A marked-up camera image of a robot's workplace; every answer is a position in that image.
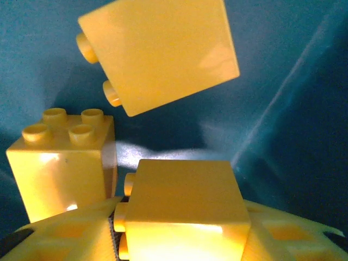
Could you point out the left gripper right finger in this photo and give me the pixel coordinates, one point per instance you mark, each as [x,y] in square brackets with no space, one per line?
[293,242]

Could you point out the yellow lego cube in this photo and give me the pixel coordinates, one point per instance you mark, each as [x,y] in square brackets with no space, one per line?
[62,168]
[185,212]
[157,54]

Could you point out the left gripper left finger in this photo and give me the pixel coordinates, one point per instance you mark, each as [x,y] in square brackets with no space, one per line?
[54,239]

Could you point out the teal plastic container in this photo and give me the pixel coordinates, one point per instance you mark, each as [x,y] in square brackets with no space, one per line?
[272,81]

